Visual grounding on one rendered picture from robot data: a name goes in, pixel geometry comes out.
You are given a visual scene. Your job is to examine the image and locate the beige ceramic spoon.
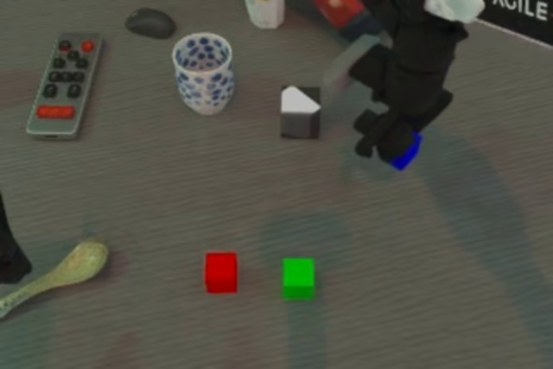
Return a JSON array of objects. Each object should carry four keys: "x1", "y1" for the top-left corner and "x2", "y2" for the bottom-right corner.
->
[{"x1": 0, "y1": 239, "x2": 110, "y2": 319}]

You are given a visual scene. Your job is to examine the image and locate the red cube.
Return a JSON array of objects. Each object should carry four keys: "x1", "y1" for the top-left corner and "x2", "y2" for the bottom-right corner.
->
[{"x1": 204, "y1": 251, "x2": 239, "y2": 295}]

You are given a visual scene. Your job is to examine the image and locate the white cup with blue dots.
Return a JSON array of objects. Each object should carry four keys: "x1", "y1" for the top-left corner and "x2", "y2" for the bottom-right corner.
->
[{"x1": 171, "y1": 31, "x2": 236, "y2": 117}]

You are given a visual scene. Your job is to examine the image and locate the black computer mouse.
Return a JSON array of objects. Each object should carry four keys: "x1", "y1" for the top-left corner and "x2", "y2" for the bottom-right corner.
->
[{"x1": 124, "y1": 7, "x2": 177, "y2": 40}]

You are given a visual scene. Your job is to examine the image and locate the blue cube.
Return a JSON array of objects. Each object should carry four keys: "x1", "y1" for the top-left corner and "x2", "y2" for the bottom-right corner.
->
[{"x1": 387, "y1": 130, "x2": 425, "y2": 172}]

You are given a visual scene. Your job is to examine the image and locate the translucent grey plastic box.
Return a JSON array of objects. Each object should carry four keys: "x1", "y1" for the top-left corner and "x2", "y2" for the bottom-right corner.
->
[{"x1": 321, "y1": 34, "x2": 392, "y2": 105}]

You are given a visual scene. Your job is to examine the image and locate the black and white cube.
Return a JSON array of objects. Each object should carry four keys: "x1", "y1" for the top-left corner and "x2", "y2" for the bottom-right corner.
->
[{"x1": 279, "y1": 85, "x2": 323, "y2": 140}]

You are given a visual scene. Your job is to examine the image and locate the grey remote control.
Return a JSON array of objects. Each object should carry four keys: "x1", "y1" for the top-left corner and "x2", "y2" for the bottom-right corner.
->
[{"x1": 25, "y1": 31, "x2": 106, "y2": 141}]

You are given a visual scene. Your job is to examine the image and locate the green cube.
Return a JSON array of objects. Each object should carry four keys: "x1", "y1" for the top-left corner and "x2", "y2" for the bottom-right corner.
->
[{"x1": 282, "y1": 257, "x2": 316, "y2": 301}]

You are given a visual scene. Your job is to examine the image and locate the black base panel with lettering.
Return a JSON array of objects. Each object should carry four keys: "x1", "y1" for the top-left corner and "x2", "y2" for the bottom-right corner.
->
[{"x1": 465, "y1": 0, "x2": 553, "y2": 48}]

